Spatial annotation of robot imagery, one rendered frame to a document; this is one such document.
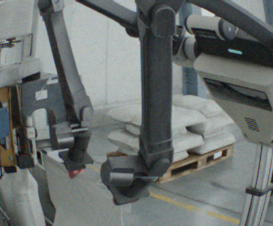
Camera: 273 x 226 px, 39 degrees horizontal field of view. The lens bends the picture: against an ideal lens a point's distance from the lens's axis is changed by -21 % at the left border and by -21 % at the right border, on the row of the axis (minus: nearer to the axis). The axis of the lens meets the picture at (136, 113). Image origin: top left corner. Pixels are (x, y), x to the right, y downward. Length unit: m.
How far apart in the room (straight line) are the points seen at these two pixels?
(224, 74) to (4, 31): 0.72
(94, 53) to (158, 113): 5.57
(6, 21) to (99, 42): 5.23
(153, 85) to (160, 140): 0.14
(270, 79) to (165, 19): 0.51
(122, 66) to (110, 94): 0.44
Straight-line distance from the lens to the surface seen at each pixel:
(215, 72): 1.33
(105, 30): 6.55
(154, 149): 0.98
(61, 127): 1.27
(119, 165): 1.01
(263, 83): 1.20
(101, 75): 6.58
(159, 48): 0.83
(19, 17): 1.33
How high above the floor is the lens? 1.54
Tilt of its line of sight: 12 degrees down
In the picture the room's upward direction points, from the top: 1 degrees counter-clockwise
